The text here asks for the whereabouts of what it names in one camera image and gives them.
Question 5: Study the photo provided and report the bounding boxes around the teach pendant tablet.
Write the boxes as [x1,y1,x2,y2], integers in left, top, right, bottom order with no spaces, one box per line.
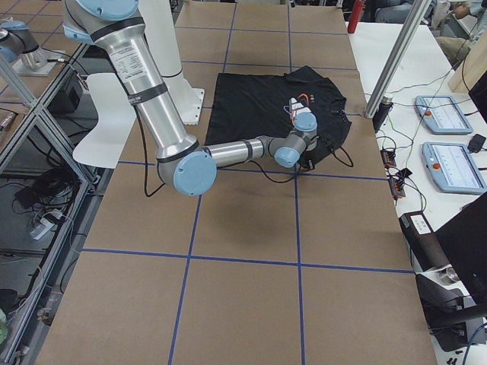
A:
[422,142,486,195]
[414,95,473,135]

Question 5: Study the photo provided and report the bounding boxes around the black steel-cap bottle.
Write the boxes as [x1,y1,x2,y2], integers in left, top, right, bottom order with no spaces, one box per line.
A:
[372,93,393,133]

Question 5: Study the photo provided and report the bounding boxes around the red bottle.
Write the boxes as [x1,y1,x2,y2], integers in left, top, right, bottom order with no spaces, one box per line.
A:
[347,0,366,34]

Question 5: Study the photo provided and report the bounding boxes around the black power adapter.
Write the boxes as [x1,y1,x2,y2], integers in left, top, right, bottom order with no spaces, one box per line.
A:
[467,134,486,154]

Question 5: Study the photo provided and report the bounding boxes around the black graphic t-shirt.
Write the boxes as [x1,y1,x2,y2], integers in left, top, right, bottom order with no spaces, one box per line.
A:
[205,65,352,170]

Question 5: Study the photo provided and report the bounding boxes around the upper teach pendant tablet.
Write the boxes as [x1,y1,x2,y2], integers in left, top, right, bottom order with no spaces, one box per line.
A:
[414,95,473,135]

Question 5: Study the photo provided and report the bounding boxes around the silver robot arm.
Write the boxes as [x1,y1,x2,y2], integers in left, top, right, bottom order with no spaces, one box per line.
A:
[62,1,320,196]

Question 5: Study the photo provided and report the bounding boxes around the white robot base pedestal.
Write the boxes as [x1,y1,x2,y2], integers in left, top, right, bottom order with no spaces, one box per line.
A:
[138,0,205,125]

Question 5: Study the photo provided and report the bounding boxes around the aluminium frame post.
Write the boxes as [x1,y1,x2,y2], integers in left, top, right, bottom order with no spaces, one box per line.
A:
[364,0,431,119]

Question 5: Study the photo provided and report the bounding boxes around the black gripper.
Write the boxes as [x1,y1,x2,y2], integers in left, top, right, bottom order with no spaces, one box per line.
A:
[302,133,335,170]

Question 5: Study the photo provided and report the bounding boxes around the black monitor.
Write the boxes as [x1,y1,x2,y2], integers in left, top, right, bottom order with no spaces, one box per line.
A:
[435,194,486,303]

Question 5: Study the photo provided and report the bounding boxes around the lower teach pendant tablet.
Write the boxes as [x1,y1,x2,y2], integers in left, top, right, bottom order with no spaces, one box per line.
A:
[422,142,486,195]

